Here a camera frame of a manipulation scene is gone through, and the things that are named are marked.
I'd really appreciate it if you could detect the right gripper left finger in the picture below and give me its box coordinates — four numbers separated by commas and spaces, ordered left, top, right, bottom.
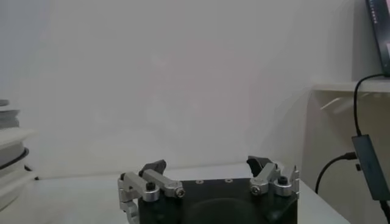
118, 159, 185, 224

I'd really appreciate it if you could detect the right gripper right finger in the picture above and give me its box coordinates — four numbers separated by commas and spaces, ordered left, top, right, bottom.
246, 156, 301, 197

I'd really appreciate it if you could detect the dark grey USB hub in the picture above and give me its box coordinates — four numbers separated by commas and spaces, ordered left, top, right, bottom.
351, 134, 390, 201

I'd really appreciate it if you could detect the white electric cooker base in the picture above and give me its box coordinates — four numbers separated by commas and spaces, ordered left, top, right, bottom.
0, 127, 40, 211

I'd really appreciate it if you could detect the black laptop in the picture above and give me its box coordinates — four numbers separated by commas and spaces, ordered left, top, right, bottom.
364, 0, 390, 77

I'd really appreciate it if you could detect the black looped side cable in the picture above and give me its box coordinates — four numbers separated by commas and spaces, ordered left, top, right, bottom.
314, 151, 358, 195

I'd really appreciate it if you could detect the black laptop hub cable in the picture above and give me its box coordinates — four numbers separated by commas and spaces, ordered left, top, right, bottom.
352, 72, 390, 137

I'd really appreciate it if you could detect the black hanging hub cable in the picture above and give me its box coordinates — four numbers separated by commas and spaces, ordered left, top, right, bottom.
379, 199, 390, 224

